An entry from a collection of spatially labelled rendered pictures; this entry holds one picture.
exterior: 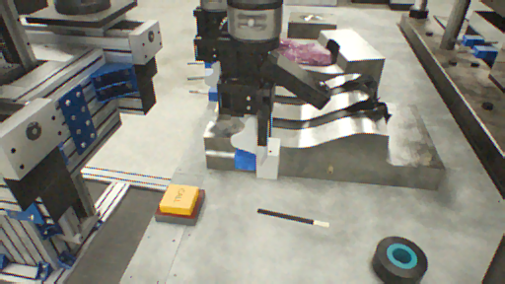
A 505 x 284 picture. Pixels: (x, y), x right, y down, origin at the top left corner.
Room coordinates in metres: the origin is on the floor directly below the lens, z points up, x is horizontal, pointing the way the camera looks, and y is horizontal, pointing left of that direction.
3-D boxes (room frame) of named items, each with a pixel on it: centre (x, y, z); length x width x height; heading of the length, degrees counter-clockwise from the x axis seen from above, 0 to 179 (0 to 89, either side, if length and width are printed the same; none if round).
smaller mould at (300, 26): (1.48, -0.26, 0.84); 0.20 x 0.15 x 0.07; 82
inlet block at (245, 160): (0.47, 0.02, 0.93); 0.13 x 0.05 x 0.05; 82
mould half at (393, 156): (0.68, -0.16, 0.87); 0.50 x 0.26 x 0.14; 82
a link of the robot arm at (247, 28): (0.47, 0.00, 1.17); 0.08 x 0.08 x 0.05
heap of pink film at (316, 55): (1.04, -0.13, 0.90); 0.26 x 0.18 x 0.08; 99
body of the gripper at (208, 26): (0.78, 0.08, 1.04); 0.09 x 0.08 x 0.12; 82
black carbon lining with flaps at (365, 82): (0.69, -0.15, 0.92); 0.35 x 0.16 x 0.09; 82
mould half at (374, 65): (1.05, -0.13, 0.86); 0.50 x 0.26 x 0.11; 99
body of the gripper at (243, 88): (0.47, 0.00, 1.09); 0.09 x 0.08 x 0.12; 82
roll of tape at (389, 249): (0.33, -0.24, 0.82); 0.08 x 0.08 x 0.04
